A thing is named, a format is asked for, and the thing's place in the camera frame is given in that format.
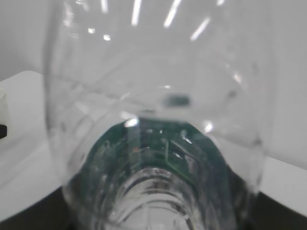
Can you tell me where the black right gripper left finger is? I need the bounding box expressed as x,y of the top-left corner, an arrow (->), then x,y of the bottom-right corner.
0,188 -> 76,230

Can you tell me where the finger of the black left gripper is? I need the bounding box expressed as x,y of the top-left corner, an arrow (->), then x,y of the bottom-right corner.
0,124 -> 7,138

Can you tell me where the white paper cup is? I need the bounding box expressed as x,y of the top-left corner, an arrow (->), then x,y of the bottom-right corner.
0,89 -> 11,127

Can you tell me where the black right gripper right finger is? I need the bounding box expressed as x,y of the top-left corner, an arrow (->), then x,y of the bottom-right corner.
247,192 -> 307,230

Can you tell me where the clear water bottle green label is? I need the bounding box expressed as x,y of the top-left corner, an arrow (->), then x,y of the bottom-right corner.
44,0 -> 273,230

